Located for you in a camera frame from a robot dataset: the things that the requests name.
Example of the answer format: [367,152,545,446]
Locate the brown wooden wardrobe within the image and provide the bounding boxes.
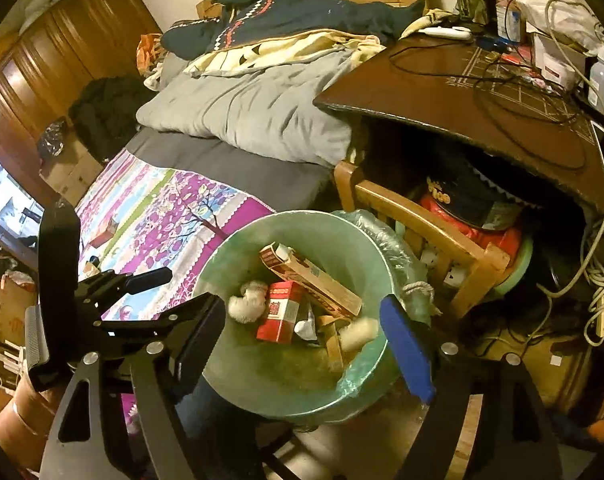
[0,0,163,206]

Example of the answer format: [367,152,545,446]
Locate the green plastic bin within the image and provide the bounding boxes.
[191,209,435,423]

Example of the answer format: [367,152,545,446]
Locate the black hat gold print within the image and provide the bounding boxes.
[424,157,525,228]

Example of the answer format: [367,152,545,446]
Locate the long red white box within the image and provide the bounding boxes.
[259,244,364,318]

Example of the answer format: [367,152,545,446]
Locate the navy patterned blanket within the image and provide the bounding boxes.
[161,0,425,58]

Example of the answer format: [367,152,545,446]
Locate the red bag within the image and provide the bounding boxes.
[417,190,525,261]

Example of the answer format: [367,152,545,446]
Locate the light wooden chair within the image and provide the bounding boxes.
[333,160,512,318]

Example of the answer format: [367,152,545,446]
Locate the red printed cardboard box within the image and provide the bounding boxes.
[0,272,35,346]

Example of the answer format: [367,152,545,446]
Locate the black cable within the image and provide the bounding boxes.
[388,42,590,171]

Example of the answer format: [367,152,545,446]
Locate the pink carton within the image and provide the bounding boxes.
[89,215,120,248]

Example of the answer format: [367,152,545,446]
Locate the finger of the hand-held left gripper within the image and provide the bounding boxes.
[99,266,174,307]
[98,295,222,347]

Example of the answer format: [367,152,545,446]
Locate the beige rope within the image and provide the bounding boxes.
[402,280,443,316]

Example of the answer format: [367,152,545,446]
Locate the white sock ball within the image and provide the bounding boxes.
[227,280,268,323]

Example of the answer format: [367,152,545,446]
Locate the blue white carton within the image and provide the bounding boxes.
[496,0,525,43]

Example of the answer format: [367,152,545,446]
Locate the black plastic bag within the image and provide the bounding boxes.
[36,116,72,158]

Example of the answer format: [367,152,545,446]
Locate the green plastic basin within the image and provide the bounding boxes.
[502,235,535,296]

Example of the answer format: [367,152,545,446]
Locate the small red box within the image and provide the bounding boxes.
[256,281,308,345]

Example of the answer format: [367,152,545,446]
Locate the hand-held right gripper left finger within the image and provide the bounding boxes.
[39,295,226,480]

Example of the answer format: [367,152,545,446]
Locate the person's left forearm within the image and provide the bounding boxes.
[0,375,63,471]

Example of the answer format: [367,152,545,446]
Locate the grey duvet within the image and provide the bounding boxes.
[136,50,368,168]

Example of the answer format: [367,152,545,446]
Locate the dark grey mattress sheet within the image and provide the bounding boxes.
[124,127,333,211]

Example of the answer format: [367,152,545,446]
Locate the dark wooden table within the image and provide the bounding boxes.
[313,32,604,218]

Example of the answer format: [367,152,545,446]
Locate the clear plastic bin liner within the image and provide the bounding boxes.
[332,209,435,401]

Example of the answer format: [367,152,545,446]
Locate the white plastic bottle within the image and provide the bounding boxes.
[588,59,604,116]

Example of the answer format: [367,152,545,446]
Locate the white box red label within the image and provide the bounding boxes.
[532,32,590,88]

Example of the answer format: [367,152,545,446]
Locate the black jacket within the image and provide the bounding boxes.
[68,77,155,161]

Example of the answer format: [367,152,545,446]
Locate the orange cloth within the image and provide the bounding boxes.
[136,34,164,75]

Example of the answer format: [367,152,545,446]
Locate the plain cardboard box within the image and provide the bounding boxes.
[38,137,95,188]
[57,160,105,206]

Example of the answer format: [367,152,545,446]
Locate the cream patterned blanket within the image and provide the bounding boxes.
[182,7,450,78]

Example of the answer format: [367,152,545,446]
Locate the white plastic bag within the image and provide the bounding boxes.
[516,0,604,53]

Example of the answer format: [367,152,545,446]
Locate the white remote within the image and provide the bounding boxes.
[418,25,474,40]

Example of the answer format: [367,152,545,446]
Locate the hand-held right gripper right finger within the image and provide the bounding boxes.
[379,294,565,480]

